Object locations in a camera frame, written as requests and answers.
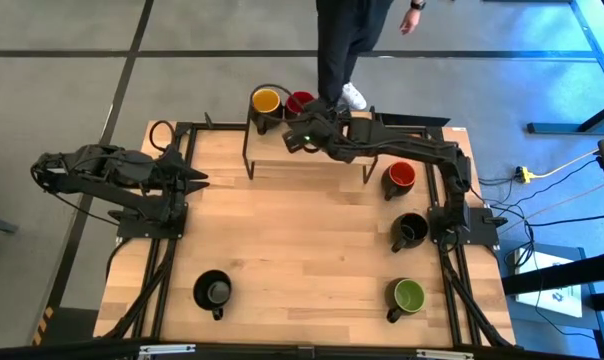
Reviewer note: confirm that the black mug grey inside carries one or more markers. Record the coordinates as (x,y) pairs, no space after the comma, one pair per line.
(206,286)

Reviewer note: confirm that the person's hand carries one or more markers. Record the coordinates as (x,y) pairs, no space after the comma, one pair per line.
(409,22)

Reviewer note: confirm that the black triangular panel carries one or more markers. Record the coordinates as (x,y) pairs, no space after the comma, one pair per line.
(412,120)

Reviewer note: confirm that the silver aluminium bracket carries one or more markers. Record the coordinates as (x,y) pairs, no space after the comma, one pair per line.
(167,349)
(444,354)

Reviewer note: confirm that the black mug green inside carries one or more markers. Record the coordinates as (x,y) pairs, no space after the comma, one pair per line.
(408,295)

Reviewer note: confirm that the wooden shelf riser black legs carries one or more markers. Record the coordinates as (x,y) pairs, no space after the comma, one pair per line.
(269,147)

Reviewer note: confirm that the person's white shoe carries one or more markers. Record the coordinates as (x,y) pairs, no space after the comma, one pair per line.
(353,96)

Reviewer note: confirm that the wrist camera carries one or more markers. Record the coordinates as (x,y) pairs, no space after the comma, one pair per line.
(293,141)
(132,167)

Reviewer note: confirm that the black aluminium table frame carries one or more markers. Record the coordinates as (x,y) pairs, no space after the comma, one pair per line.
(189,150)

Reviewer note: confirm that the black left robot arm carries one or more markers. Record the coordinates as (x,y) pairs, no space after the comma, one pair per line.
(102,175)

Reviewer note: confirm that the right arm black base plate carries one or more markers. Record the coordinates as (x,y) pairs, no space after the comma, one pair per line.
(482,222)

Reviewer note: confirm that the black mug orange inside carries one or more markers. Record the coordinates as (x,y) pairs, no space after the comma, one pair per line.
(402,173)

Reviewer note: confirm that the black desk beam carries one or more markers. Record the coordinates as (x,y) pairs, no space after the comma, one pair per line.
(557,274)

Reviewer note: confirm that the hazard striped floor plate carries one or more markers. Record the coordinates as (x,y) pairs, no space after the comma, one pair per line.
(72,327)

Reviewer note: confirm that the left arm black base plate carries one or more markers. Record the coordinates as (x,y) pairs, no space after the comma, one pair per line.
(132,229)

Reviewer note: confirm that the blue-lit desk frame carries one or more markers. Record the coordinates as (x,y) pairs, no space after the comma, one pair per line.
(597,55)

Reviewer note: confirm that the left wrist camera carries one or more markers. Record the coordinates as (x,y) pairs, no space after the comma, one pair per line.
(132,167)

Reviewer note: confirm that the white box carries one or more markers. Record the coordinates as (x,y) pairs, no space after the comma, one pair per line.
(549,290)

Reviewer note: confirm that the person's wristwatch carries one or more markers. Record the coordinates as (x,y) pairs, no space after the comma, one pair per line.
(418,5)

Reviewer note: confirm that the yellow power plug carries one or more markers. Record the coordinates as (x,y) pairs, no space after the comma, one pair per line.
(524,174)

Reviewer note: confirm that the black mug yellow inside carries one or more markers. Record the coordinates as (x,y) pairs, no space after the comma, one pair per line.
(266,100)

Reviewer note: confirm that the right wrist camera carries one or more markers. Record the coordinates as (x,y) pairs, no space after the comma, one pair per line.
(293,141)

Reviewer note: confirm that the black mug dark red inside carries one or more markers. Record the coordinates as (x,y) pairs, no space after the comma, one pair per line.
(297,102)

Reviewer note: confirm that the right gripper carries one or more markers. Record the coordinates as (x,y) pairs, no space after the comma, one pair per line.
(327,135)

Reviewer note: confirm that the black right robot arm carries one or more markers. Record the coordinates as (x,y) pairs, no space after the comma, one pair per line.
(407,146)

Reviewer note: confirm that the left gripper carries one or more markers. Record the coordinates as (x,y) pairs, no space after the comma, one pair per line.
(172,172)

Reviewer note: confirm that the person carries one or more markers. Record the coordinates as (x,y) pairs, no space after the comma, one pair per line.
(337,45)

